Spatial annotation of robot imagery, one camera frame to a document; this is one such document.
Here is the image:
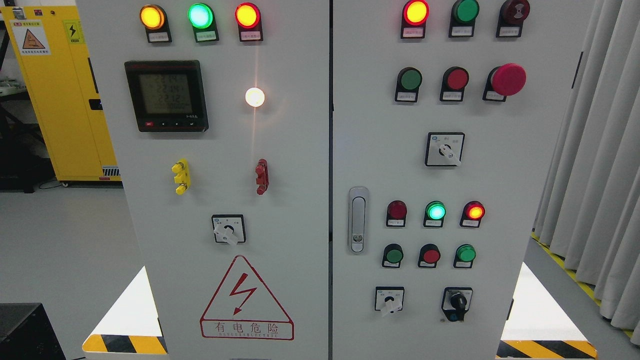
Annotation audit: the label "green start push button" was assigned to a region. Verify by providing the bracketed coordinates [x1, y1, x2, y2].
[381, 243, 404, 269]

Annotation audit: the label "lower red push button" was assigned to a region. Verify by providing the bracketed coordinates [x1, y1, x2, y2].
[417, 243, 441, 269]

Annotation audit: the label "red push button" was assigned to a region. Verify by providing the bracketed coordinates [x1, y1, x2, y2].
[417, 243, 441, 269]
[439, 66, 470, 102]

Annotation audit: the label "upper green push button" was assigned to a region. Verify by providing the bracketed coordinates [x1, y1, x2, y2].
[394, 67, 423, 103]

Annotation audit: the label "lower right green push button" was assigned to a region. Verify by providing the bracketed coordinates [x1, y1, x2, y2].
[453, 244, 477, 269]

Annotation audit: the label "upper red push button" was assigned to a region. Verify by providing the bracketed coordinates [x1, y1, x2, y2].
[439, 66, 470, 102]

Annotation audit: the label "red emergency stop mushroom button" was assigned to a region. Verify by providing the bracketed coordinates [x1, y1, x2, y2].
[482, 63, 527, 102]

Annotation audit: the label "grey electrical control cabinet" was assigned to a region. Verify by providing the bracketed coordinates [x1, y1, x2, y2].
[77, 0, 595, 360]

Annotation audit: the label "red terminal connector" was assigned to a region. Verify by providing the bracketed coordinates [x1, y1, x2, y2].
[254, 158, 270, 196]

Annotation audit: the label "lower left red indicator lamp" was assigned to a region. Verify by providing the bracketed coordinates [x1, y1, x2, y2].
[386, 200, 408, 228]

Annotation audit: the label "red indicator lamp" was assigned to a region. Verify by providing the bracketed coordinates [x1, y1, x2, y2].
[459, 200, 486, 228]
[234, 2, 264, 43]
[400, 0, 430, 40]
[386, 200, 408, 228]

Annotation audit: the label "white lit indicator lamp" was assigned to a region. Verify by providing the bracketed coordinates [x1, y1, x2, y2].
[244, 87, 266, 109]

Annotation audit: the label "lower middle green indicator lamp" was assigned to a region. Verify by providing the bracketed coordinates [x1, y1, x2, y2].
[423, 200, 447, 228]

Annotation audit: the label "green indicator lamp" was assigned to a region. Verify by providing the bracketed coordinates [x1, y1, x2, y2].
[423, 200, 447, 228]
[448, 0, 480, 38]
[187, 2, 219, 43]

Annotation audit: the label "yellow terminal connector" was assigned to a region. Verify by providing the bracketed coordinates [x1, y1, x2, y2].
[171, 158, 192, 196]

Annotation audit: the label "red high voltage warning sticker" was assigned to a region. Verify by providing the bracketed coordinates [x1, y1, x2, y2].
[199, 255, 295, 341]

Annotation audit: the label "lower right red indicator lamp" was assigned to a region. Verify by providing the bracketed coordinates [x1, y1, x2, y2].
[459, 200, 486, 228]

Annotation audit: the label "black digital power meter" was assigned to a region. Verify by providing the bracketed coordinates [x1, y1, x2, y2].
[124, 60, 210, 133]

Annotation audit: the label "red indicator lamp top left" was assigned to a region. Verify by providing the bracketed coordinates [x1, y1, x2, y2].
[234, 2, 264, 43]

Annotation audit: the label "red indicator lamp top right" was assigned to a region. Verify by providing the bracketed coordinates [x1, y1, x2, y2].
[400, 0, 430, 40]

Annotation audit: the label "green indicator lamp top left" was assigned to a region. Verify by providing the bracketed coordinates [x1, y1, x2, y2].
[187, 2, 219, 43]

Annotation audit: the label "green indicator lamp top right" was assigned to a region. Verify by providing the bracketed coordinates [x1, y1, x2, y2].
[448, 0, 480, 38]

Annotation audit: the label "yellow indicator lamp top left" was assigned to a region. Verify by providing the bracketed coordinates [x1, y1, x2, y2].
[139, 4, 172, 44]

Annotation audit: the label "dark red buzzer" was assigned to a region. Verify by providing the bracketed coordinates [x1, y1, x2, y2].
[495, 0, 531, 38]

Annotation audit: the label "grey curtain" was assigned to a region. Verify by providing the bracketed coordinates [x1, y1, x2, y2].
[534, 0, 640, 346]

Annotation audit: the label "yellow safety cabinet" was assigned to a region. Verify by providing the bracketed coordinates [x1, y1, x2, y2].
[1, 6, 122, 183]

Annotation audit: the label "black box bottom left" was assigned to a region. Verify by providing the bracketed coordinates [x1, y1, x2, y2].
[0, 302, 66, 360]

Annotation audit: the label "silver cabinet door handle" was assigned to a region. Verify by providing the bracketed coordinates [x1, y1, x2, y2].
[347, 186, 370, 255]

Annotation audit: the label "left door rotary selector switch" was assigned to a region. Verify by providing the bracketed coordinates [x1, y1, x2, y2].
[211, 214, 247, 246]

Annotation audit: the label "upper right rotary selector switch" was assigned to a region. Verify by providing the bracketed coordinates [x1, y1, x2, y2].
[424, 132, 466, 167]

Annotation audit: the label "bottom white rotary selector switch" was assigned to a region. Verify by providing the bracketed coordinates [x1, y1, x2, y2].
[374, 285, 405, 317]

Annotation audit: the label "bottom black key switch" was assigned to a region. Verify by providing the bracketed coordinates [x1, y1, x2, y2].
[441, 287, 473, 322]

